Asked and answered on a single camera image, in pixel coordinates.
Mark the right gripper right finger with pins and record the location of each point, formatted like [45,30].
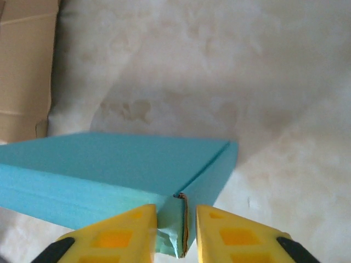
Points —
[238,238]

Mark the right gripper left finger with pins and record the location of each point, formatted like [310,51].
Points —
[115,238]

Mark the teal and white paper box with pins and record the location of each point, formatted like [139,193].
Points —
[109,170]

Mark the brown cardboard box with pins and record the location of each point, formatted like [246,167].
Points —
[24,68]

